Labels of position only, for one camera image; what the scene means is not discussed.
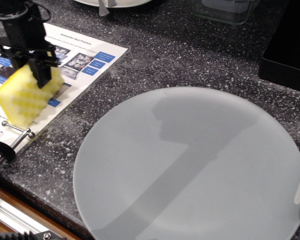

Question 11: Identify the round grey plate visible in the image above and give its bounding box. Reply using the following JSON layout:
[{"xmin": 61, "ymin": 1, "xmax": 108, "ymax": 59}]
[{"xmin": 73, "ymin": 86, "xmax": 300, "ymax": 240}]

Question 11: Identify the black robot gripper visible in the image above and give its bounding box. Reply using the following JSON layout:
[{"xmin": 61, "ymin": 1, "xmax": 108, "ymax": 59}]
[{"xmin": 0, "ymin": 17, "xmax": 60, "ymax": 89}]

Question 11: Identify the laminated dishwasher instruction sheet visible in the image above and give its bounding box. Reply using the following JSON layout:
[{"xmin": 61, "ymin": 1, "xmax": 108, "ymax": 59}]
[{"xmin": 0, "ymin": 23, "xmax": 129, "ymax": 145}]

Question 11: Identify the clear glass food container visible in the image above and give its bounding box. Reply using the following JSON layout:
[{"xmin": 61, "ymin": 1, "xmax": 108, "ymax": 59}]
[{"xmin": 190, "ymin": 0, "xmax": 260, "ymax": 26}]

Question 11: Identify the wooden table edge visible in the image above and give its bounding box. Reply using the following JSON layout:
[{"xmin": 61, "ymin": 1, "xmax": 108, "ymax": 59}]
[{"xmin": 0, "ymin": 187, "xmax": 81, "ymax": 240}]

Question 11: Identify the white plate at back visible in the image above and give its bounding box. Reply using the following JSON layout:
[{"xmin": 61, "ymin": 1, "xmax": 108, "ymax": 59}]
[{"xmin": 75, "ymin": 0, "xmax": 151, "ymax": 8}]

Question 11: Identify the yellow textured sponge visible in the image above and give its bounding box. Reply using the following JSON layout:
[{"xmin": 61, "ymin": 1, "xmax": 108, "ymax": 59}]
[{"xmin": 0, "ymin": 64, "xmax": 64, "ymax": 127}]

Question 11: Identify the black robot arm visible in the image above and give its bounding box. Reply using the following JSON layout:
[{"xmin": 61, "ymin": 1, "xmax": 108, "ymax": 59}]
[{"xmin": 0, "ymin": 0, "xmax": 60, "ymax": 89}]

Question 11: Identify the aluminium extrusion rail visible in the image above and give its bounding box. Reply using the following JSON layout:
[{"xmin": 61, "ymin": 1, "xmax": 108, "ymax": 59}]
[{"xmin": 0, "ymin": 198, "xmax": 66, "ymax": 240}]

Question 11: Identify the black metal screw clamp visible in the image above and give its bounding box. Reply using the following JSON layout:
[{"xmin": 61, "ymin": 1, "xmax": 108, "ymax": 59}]
[{"xmin": 0, "ymin": 120, "xmax": 36, "ymax": 167}]

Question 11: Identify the black plastic tray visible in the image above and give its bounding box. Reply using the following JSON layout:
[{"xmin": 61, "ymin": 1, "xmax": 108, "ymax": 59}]
[{"xmin": 258, "ymin": 0, "xmax": 300, "ymax": 91}]

